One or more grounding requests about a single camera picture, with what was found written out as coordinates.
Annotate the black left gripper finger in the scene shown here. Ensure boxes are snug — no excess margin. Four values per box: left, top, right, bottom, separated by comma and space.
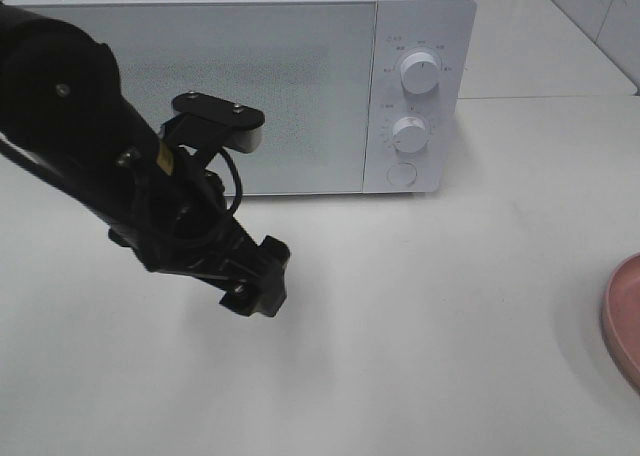
192, 263, 262, 317
242, 236, 291, 317

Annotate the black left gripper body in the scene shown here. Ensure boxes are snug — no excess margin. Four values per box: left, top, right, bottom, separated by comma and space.
109, 115, 261, 276

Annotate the round white door button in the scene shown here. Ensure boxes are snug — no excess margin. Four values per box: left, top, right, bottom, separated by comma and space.
386, 162, 418, 188

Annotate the white microwave knob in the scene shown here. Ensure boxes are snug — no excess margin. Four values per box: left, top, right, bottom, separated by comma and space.
399, 48, 441, 95
391, 116, 428, 154

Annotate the white microwave door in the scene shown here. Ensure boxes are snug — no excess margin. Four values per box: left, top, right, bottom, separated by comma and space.
29, 2, 375, 196

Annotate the pink round plate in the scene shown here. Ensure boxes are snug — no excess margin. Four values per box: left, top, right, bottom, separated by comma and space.
600, 254, 639, 393

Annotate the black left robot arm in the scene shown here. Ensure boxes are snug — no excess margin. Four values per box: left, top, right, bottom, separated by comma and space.
1, 5, 290, 317

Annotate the white microwave oven body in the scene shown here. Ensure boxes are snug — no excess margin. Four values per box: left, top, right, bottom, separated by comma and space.
4, 0, 477, 194

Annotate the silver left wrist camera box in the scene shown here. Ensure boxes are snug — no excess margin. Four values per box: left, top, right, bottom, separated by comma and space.
164, 94, 265, 154

